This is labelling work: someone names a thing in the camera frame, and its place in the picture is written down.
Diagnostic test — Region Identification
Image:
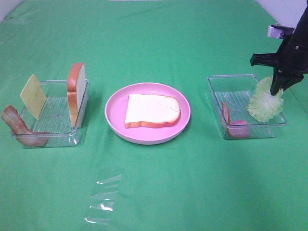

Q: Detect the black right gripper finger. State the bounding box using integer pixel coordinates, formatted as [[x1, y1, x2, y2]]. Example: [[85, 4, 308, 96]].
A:
[[270, 68, 289, 95], [282, 74, 304, 90]]

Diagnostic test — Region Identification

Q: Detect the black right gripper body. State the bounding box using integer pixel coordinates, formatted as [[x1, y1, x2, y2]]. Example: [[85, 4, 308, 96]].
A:
[[250, 33, 308, 74]]

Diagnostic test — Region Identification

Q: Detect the green lettuce leaf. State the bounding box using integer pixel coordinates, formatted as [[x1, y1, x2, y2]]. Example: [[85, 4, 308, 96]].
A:
[[246, 77, 283, 123]]

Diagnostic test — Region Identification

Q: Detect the tray bacon strip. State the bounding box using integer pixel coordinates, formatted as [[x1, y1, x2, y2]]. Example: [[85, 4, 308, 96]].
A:
[[1, 104, 48, 147], [221, 102, 250, 138]]

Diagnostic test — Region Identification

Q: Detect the toy bread slice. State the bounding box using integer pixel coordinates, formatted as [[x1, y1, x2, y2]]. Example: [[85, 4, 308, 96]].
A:
[[125, 94, 180, 128], [67, 63, 86, 127]]

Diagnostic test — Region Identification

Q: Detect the yellow cheese slice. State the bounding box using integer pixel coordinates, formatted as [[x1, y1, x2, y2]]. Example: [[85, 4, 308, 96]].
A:
[[20, 74, 47, 120]]

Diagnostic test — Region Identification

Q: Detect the clear right plastic tray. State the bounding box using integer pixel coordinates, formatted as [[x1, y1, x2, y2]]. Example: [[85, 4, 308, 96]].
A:
[[207, 74, 286, 140]]

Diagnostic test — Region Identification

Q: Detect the clear plastic tray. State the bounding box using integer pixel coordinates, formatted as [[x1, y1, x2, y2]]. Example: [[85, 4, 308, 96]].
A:
[[207, 74, 286, 140], [11, 80, 89, 148]]

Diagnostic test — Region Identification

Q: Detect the pink round plate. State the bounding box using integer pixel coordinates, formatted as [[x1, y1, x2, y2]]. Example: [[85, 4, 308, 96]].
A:
[[105, 82, 191, 145]]

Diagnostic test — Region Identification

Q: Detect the clear plastic film sheet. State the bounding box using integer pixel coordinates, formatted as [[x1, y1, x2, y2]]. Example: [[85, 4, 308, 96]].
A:
[[84, 165, 124, 231]]

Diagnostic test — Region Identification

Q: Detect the clear left plastic tray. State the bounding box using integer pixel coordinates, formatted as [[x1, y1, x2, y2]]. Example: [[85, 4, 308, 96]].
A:
[[11, 80, 89, 148]]

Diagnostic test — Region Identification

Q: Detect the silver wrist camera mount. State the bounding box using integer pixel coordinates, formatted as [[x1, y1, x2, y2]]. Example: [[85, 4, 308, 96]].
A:
[[267, 24, 295, 39]]

